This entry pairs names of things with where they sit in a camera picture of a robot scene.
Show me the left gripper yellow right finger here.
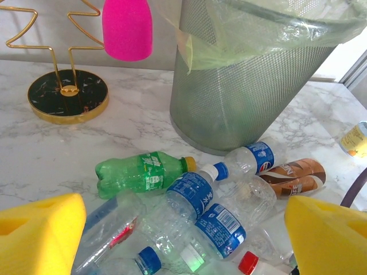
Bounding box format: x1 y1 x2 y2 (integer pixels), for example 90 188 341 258
283 195 367 275

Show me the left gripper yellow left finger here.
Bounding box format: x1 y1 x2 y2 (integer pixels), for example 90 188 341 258
0 192 88 275

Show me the long clear plastic bottle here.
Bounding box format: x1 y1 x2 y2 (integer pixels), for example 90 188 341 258
246 210 295 266

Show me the brown snack packet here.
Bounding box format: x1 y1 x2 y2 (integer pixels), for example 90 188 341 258
257 158 327 199

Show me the clear bottle red cap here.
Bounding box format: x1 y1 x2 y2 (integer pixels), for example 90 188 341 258
200 250 289 275

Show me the clear bottle red blue label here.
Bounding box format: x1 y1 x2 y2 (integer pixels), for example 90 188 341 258
71 190 147 274

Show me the wide clear plastic bottle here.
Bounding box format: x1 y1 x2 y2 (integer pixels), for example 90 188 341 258
217 175 278 231

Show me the clear bottle blue barcode label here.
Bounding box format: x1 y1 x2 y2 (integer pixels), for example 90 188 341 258
160 202 248 274

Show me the clear bottle blue cap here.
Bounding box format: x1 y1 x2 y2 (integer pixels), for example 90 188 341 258
93 245 163 275

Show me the green Sprite bottle yellow cap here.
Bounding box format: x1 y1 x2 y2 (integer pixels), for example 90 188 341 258
95 151 198 201

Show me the white-capped blue label bottle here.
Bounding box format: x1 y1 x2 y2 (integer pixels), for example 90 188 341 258
140 164 219 253

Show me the grey mesh waste bin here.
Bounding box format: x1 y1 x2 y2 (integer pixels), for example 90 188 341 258
169 0 367 158

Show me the green plastic bin liner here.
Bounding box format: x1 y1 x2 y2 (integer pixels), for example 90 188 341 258
162 0 367 76

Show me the small clear Pepsi label bottle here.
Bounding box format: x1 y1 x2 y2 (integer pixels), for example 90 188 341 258
213 136 288 182

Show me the yellow drink can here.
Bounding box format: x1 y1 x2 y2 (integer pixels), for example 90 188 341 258
340 120 367 160

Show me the pink goblet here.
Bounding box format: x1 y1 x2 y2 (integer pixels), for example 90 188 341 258
101 0 154 62

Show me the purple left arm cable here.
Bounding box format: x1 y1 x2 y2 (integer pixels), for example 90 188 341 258
339 167 367 207

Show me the gold wire stand black base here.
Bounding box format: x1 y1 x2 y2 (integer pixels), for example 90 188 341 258
0 0 110 125

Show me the aluminium frame post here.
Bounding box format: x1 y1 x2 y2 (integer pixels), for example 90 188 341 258
339 48 367 101

